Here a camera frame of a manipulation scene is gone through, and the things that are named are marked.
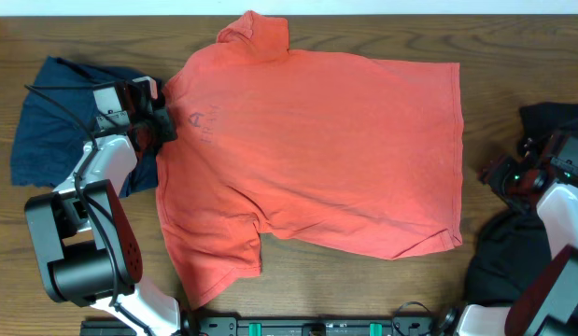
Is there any folded navy blue garment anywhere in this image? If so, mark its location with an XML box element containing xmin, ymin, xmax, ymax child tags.
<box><xmin>10</xmin><ymin>57</ymin><xmax>144</xmax><ymax>188</ymax></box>

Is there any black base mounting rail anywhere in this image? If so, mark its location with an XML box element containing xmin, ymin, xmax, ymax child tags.
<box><xmin>79</xmin><ymin>301</ymin><xmax>458</xmax><ymax>336</ymax></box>

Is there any black garment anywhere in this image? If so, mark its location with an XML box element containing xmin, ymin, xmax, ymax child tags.
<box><xmin>464</xmin><ymin>103</ymin><xmax>578</xmax><ymax>306</ymax></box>

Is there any red orange t-shirt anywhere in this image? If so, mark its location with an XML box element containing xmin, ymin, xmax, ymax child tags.
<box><xmin>156</xmin><ymin>11</ymin><xmax>464</xmax><ymax>307</ymax></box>

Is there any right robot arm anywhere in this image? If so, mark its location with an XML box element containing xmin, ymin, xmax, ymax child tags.
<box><xmin>454</xmin><ymin>130</ymin><xmax>578</xmax><ymax>335</ymax></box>

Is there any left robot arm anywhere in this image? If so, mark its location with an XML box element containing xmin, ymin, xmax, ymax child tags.
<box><xmin>24</xmin><ymin>77</ymin><xmax>190</xmax><ymax>336</ymax></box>

